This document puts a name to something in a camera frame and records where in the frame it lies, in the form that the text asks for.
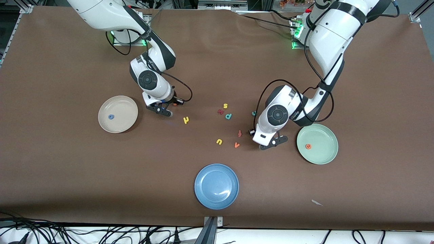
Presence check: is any brown table cover sheet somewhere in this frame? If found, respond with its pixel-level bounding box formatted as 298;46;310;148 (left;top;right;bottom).
0;6;434;231

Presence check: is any beige brown plate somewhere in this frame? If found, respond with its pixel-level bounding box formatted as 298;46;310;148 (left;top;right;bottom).
98;96;139;134

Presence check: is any blue plate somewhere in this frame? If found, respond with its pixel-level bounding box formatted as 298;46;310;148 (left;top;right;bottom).
194;164;239;210

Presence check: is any light green plate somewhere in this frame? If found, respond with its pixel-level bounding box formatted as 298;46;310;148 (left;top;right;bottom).
297;124;339;165

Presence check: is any grey metal device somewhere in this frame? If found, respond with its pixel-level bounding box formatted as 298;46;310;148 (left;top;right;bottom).
198;0;248;10

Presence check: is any orange floral object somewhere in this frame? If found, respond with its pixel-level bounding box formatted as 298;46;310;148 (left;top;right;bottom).
280;0;312;8

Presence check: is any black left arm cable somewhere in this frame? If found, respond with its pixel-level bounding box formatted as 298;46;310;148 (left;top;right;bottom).
253;0;400;131

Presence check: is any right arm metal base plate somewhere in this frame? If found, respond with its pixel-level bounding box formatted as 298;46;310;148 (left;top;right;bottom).
113;30;150;46

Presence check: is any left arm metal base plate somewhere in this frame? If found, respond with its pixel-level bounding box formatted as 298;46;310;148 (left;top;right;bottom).
291;19;307;50

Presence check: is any silver metal bracket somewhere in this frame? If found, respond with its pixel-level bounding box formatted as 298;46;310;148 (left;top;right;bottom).
203;216;223;227

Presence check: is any black camera pole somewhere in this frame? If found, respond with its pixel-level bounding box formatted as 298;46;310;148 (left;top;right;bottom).
194;217;217;244

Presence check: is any long black table cable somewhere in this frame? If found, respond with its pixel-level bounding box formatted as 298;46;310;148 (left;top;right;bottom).
236;12;299;31

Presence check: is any short black table cable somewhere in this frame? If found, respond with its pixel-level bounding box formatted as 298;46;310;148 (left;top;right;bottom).
270;9;294;22

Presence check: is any black looped floor cable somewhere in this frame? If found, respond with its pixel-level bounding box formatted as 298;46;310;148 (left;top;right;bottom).
352;230;368;244

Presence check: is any aluminium frame profile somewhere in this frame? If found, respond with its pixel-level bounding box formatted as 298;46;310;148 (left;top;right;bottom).
0;4;34;66
409;0;434;61

